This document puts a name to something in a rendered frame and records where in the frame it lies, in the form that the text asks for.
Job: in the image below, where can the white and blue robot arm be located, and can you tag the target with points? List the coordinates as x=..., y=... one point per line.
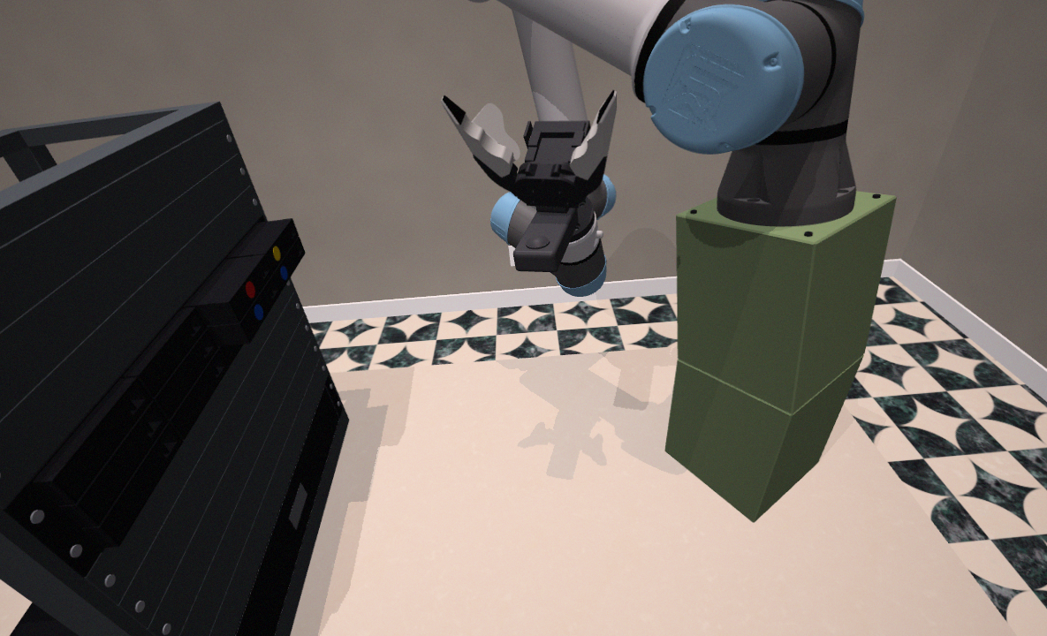
x=719, y=79

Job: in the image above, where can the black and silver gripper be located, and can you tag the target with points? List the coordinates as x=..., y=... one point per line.
x=555, y=147

